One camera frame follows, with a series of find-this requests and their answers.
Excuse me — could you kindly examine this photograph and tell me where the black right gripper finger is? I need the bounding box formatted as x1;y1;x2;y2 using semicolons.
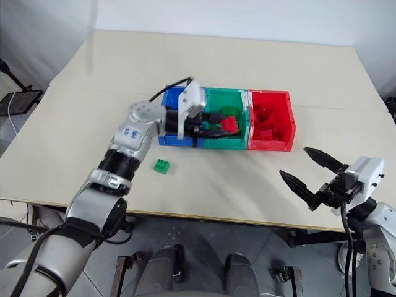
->
278;169;329;212
303;147;350;177

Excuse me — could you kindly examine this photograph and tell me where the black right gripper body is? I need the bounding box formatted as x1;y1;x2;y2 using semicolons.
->
321;170;362;209

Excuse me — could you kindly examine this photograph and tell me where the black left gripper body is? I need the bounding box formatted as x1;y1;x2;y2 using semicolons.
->
184;112;212;140

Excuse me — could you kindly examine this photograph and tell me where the green plastic bin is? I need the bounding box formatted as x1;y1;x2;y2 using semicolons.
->
202;87;252;150

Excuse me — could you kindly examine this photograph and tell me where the round green toy block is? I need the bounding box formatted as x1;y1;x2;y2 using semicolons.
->
218;106;241;119

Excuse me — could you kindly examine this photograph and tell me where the blue plastic bin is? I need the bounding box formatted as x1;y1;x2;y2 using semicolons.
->
158;85;206;149

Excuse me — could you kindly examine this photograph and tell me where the red plastic bin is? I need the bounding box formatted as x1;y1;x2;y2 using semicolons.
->
247;89;297;153

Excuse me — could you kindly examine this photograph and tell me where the dark grey rounded shape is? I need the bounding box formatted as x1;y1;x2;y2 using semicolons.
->
144;244;187;297
223;252;258;297

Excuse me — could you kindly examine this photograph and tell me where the black tripod stand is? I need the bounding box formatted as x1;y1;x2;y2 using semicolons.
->
0;57;44;117

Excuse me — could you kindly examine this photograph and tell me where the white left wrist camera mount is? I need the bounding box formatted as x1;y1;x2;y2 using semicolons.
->
176;79;207;139

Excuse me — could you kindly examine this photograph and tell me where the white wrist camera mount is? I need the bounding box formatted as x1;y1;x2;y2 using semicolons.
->
331;156;386;216
176;79;207;139

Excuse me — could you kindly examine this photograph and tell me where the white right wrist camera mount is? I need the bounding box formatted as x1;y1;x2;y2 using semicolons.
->
331;156;386;216

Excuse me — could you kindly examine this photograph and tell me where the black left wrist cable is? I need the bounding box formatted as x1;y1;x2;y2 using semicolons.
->
147;75;196;103

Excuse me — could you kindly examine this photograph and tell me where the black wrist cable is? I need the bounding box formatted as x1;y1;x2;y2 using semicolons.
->
339;200;364;297
147;75;196;103

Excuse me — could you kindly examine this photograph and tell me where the black table frame bar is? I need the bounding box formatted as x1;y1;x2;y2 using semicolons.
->
287;227;350;248

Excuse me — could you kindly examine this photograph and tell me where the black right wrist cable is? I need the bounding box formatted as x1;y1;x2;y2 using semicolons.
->
339;200;364;297

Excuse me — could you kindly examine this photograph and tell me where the black object at wall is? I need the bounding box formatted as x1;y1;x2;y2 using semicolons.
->
385;96;396;119

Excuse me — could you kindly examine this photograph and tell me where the rusty metal bracket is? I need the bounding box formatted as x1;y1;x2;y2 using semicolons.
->
270;265;303;297
111;251;146;297

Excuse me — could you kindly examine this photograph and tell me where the thin white cable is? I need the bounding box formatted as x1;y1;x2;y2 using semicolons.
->
7;92;20;134

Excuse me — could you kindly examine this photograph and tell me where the black left upper arm cable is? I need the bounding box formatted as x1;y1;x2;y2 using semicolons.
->
0;217;67;297

